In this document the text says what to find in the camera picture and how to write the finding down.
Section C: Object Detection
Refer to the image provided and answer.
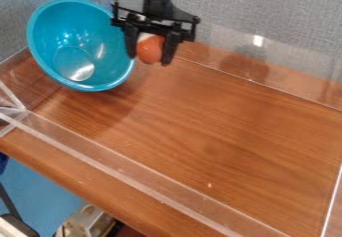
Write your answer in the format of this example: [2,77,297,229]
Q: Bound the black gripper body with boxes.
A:
[112,0,201,41]

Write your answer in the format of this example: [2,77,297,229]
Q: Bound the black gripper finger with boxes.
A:
[162,31,182,66]
[124,23,139,58]

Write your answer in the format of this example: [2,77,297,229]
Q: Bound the brown and white toy mushroom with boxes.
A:
[136,33,165,64]

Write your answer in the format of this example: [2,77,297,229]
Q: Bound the blue plastic bowl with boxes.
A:
[27,0,135,92]

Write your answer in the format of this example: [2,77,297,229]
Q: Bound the clear acrylic barrier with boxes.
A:
[0,1,342,237]

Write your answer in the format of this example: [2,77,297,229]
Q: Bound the grey box under table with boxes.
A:
[54,204,116,237]

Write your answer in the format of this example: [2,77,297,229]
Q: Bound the black and white chair part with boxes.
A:
[0,183,40,237]

